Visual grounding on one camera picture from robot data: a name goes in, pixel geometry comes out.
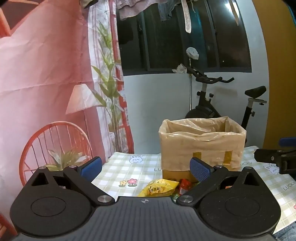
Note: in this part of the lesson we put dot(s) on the pink printed backdrop curtain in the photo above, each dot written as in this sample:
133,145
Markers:
48,47

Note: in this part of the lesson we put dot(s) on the orange wooden door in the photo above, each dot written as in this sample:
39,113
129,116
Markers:
279,35

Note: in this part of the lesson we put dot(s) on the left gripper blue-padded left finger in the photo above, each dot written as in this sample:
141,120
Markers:
79,179

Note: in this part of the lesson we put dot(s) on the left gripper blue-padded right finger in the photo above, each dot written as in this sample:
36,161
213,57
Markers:
209,179

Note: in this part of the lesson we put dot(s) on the cardboard box with plastic liner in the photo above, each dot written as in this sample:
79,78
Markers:
216,141

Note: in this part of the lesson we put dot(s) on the red snack packet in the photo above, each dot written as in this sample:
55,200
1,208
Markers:
185,186

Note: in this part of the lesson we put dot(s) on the yellow snack packet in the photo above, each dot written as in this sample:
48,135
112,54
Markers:
159,188

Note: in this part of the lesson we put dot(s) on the dark window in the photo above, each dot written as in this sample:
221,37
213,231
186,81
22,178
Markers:
155,40

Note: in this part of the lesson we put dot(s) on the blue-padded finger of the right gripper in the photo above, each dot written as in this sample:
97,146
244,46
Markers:
267,156
288,142

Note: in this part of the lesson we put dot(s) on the black exercise bike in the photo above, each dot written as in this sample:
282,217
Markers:
205,109

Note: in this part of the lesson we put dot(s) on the white plastic bag on pole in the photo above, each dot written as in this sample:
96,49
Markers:
192,53

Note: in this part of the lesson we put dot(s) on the checkered tablecloth with bunnies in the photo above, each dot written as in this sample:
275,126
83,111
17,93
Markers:
128,174

